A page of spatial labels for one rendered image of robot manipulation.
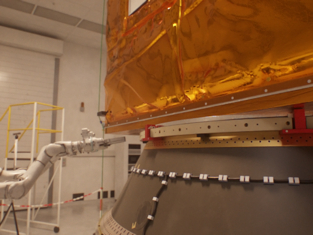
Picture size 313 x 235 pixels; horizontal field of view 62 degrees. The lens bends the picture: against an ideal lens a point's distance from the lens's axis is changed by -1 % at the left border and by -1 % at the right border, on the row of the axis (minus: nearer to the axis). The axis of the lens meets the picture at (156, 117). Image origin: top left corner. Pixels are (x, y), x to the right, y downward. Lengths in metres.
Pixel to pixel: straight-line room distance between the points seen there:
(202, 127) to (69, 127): 7.89
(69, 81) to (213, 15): 8.09
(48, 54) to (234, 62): 8.29
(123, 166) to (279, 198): 7.84
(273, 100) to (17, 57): 8.28
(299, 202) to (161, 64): 0.96
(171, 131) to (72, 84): 8.00
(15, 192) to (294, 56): 1.30
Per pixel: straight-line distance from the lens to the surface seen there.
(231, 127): 1.10
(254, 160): 1.08
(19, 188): 1.45
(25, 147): 8.48
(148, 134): 1.45
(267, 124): 1.09
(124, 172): 8.71
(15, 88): 8.64
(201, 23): 1.35
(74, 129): 8.94
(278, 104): 1.02
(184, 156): 1.21
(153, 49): 1.62
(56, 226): 6.10
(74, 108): 9.02
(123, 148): 8.70
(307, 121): 1.11
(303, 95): 0.98
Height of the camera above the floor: 1.58
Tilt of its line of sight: 8 degrees up
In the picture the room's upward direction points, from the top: straight up
